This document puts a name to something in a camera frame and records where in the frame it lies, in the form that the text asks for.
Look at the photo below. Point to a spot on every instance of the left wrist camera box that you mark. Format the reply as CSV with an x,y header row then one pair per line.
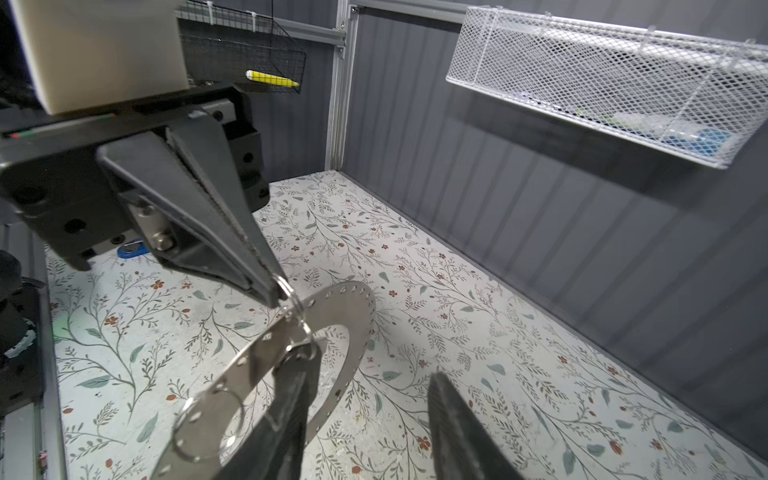
x,y
87,54

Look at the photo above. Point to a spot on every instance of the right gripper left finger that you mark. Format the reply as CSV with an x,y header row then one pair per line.
x,y
274,449

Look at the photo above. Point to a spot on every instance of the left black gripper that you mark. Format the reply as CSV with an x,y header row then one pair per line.
x,y
201,177

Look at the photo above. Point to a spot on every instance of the perforated metal ring disc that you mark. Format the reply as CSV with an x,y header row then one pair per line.
x,y
214,423

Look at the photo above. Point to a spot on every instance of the yellow marker pen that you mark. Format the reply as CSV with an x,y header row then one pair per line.
x,y
269,79

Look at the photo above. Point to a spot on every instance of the blue object at table edge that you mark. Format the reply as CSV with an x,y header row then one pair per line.
x,y
132,249

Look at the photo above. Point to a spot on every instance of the black wire wall basket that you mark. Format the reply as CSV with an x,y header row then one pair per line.
x,y
220,44

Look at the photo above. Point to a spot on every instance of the white wire mesh basket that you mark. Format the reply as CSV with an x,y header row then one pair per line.
x,y
697,98

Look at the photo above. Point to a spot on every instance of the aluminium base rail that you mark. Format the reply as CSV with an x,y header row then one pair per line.
x,y
32,443

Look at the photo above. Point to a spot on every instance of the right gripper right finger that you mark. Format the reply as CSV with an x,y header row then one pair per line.
x,y
462,448

